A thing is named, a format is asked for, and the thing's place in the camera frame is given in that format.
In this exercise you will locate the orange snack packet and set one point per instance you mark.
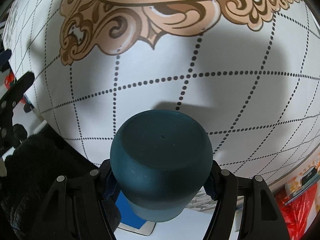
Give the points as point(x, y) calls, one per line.
point(309, 171)

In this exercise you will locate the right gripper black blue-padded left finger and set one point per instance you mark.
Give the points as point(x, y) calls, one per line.
point(82, 208)

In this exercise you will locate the orange plastic bag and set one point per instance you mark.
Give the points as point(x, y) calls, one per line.
point(301, 212)

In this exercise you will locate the blue floor mat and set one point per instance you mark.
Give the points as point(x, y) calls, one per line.
point(128, 217)

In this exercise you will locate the dark teal cup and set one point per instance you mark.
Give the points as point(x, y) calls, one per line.
point(160, 160)

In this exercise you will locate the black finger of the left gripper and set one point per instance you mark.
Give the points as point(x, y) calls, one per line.
point(17, 90)

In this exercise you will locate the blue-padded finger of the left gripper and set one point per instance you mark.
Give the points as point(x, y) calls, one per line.
point(5, 56)

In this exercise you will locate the floral diamond pattern tablecloth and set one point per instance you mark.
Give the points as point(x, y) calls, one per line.
point(246, 70)

